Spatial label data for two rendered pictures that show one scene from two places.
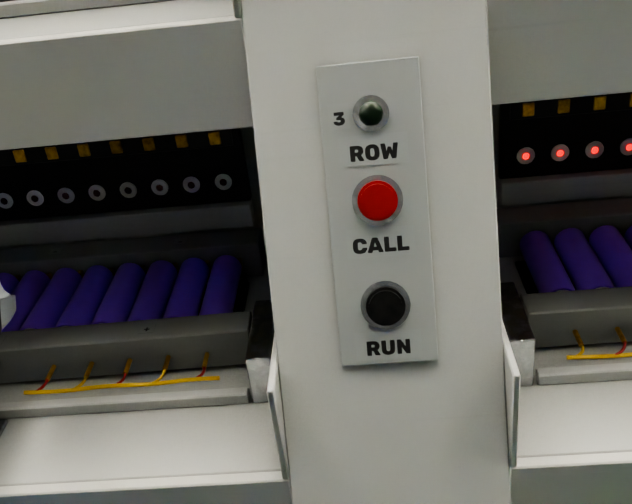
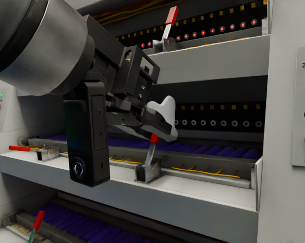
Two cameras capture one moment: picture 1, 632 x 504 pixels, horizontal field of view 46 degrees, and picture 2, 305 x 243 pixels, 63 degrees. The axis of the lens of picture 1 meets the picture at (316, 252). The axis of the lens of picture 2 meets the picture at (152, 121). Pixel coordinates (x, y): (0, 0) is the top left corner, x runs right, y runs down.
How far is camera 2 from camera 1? 11 cm
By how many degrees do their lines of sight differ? 37
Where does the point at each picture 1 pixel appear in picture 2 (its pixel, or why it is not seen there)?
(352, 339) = (298, 154)
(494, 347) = not seen: outside the picture
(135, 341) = (212, 159)
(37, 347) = (180, 155)
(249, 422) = (247, 193)
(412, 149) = not seen: outside the picture
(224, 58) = (261, 48)
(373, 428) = (303, 197)
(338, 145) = (302, 74)
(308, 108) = (291, 62)
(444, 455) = not seen: outside the picture
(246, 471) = (241, 205)
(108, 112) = (218, 69)
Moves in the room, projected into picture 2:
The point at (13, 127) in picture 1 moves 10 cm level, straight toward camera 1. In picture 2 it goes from (189, 74) to (186, 39)
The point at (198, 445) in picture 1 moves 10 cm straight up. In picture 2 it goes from (224, 194) to (231, 112)
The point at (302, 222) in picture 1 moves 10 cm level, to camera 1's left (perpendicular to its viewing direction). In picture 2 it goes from (282, 104) to (192, 104)
